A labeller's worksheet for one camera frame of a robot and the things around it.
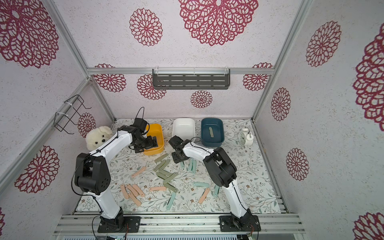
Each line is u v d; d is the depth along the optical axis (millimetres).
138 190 846
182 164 947
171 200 815
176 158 875
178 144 775
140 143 768
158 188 855
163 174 906
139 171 924
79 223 766
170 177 894
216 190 852
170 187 856
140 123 740
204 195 833
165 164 949
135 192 834
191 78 952
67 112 761
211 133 1097
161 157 994
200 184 876
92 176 484
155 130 1064
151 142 822
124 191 842
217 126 1137
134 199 815
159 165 949
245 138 972
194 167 937
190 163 947
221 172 541
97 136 853
